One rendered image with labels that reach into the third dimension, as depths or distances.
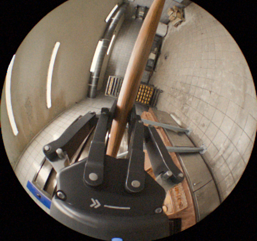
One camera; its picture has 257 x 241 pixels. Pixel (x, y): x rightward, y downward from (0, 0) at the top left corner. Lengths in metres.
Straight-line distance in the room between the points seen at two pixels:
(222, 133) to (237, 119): 0.28
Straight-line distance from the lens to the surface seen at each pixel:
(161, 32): 5.15
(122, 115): 0.16
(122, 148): 1.49
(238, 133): 1.19
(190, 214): 0.85
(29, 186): 1.41
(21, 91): 1.49
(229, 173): 1.24
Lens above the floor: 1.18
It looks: 6 degrees down
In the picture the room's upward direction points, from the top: 76 degrees counter-clockwise
